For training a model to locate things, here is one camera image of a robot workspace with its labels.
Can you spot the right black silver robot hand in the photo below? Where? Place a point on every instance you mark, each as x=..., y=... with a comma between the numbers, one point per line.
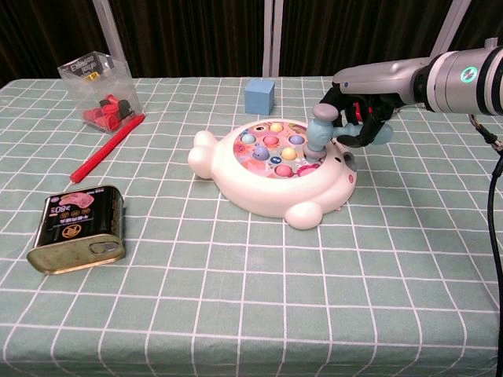
x=377, y=78

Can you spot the blue grey toy hammer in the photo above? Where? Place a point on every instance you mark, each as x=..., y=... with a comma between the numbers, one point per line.
x=318, y=131

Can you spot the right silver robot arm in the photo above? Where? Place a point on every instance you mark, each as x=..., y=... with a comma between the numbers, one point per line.
x=460, y=78

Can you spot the white fish-shaped toy game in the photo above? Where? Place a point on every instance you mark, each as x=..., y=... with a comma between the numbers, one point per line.
x=251, y=192

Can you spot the dark curtain panel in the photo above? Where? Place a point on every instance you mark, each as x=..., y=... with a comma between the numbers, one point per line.
x=188, y=35
x=353, y=31
x=487, y=19
x=43, y=35

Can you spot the blue foam cube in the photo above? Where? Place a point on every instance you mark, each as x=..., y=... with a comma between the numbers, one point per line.
x=258, y=97

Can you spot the green checked tablecloth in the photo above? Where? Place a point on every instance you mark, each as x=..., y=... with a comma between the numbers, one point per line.
x=251, y=298

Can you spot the clear box with red pieces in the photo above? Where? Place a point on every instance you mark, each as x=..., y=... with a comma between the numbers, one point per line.
x=102, y=94

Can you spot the red stick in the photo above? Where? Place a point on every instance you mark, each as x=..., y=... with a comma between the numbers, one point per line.
x=103, y=151

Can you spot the black luncheon meat can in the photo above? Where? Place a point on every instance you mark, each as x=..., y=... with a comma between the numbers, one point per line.
x=78, y=228

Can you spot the grey partition post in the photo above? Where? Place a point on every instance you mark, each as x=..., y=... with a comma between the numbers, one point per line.
x=452, y=23
x=114, y=43
x=272, y=39

